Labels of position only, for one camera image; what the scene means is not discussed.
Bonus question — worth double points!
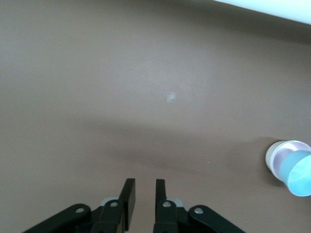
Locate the pink plastic bowl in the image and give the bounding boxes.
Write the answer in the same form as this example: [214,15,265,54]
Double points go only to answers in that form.
[271,141,311,182]

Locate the white plastic bowl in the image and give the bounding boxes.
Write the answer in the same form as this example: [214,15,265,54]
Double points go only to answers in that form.
[264,140,307,176]

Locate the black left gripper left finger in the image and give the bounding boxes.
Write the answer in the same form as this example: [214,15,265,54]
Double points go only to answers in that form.
[24,178,136,233]

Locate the blue plastic bowl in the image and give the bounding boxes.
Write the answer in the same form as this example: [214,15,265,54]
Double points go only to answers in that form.
[279,150,311,198]

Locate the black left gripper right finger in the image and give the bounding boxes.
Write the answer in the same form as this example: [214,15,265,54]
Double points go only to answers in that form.
[153,179,244,233]

